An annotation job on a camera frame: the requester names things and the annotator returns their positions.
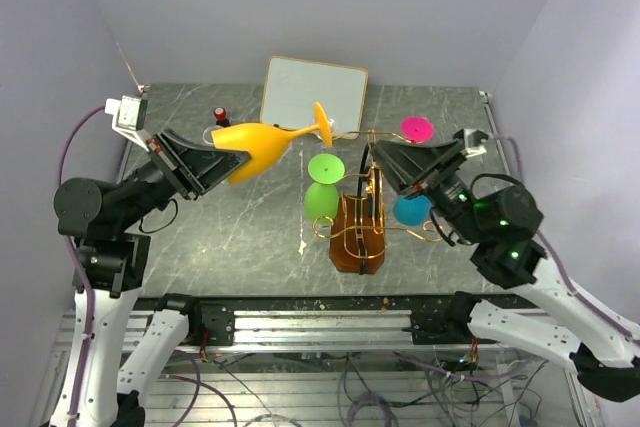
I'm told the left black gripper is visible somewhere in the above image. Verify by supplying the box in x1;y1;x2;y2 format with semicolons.
115;125;249;230

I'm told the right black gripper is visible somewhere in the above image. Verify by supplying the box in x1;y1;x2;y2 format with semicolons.
370;138;487;245

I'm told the clear wine glass front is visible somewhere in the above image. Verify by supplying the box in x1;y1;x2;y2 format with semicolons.
202;125;222;146

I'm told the clear wine glass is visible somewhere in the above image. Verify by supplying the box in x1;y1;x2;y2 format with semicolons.
202;125;222;146
328;117;345;140

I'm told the orange wine glass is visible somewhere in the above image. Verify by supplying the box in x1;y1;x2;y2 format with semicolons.
211;102;333;184

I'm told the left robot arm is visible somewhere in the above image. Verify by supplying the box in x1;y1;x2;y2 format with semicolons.
48;130;251;426

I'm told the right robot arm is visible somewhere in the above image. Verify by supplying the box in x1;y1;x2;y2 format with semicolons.
371;129;639;402

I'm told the pink wine glass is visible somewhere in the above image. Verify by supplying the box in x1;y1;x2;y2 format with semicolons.
400;116;435;143

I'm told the blue wine glass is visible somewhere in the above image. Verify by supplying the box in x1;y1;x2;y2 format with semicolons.
393;196;432;227

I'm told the clear wine glass back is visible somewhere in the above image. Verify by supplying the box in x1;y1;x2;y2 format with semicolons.
328;117;345;140

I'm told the green wine glass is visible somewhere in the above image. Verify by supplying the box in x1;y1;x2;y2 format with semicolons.
303;153;345;223

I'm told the red black stamp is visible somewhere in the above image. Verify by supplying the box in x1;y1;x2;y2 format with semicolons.
213;107;231;128

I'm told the gold framed whiteboard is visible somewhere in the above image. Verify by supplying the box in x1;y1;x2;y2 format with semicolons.
260;56;368;139

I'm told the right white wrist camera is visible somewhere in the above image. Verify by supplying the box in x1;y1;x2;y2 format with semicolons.
453;128;490;158

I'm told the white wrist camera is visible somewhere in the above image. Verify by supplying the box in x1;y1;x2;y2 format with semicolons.
104;96;151;150
453;128;490;158

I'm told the gold wire glass rack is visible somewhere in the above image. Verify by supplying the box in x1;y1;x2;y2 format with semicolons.
309;130;444;276

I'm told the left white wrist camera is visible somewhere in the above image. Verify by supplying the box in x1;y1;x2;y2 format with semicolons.
104;96;151;150

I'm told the aluminium frame rail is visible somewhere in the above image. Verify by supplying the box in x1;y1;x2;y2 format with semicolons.
54;307;501;354

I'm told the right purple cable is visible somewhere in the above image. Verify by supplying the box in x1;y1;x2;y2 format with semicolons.
484;131;640;343

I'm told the purple cable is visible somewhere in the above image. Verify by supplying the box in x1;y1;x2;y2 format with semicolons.
57;102;109;423
484;131;640;343

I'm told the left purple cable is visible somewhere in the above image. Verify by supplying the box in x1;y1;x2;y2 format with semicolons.
57;102;109;423

